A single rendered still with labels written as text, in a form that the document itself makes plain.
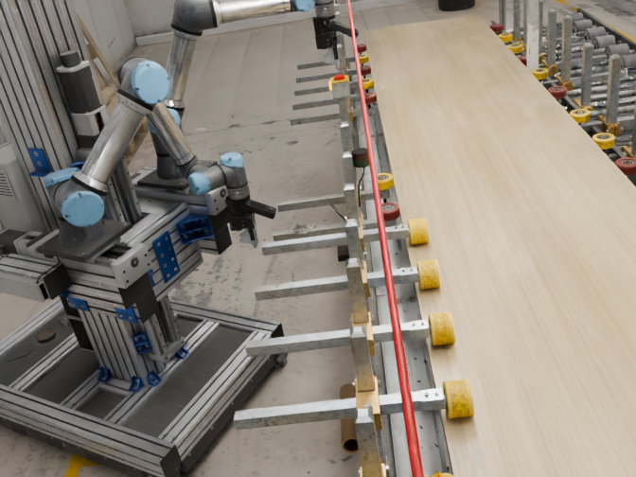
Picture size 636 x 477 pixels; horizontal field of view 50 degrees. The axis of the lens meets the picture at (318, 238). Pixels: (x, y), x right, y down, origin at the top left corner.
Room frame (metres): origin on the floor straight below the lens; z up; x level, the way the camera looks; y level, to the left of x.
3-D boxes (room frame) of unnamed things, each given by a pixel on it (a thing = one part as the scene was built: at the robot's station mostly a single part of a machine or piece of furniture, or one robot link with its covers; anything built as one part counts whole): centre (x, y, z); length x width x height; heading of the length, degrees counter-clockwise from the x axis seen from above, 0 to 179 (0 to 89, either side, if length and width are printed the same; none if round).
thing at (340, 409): (1.13, 0.00, 0.95); 0.50 x 0.04 x 0.04; 85
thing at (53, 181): (2.03, 0.75, 1.21); 0.13 x 0.12 x 0.14; 28
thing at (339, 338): (1.38, -0.02, 0.95); 0.50 x 0.04 x 0.04; 85
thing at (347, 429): (2.03, -0.01, 0.04); 0.30 x 0.08 x 0.08; 175
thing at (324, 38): (2.67, -0.17, 1.41); 0.09 x 0.08 x 0.12; 84
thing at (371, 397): (1.14, -0.05, 0.95); 0.13 x 0.06 x 0.05; 175
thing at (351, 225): (1.66, -0.10, 0.88); 0.03 x 0.03 x 0.48; 85
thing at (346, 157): (2.16, -0.15, 0.87); 0.03 x 0.03 x 0.48; 85
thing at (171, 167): (2.45, 0.49, 1.09); 0.15 x 0.15 x 0.10
